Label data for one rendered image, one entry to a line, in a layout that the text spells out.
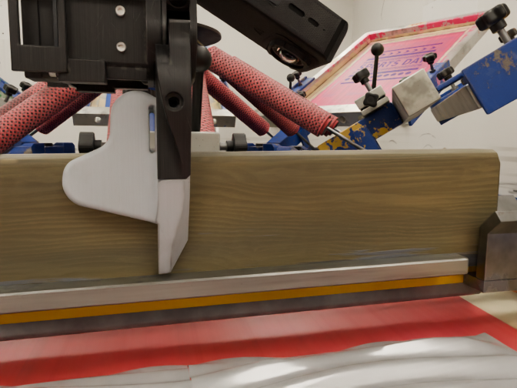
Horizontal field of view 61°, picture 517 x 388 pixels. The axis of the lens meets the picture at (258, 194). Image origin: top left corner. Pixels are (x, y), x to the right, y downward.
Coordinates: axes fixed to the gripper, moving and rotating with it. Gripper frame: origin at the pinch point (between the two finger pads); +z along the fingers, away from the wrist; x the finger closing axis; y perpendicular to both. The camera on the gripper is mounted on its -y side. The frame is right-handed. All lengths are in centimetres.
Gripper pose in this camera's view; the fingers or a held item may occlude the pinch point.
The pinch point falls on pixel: (176, 239)
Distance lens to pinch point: 25.9
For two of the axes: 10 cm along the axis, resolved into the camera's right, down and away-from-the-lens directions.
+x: 2.3, 1.3, -9.6
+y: -9.7, 0.2, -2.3
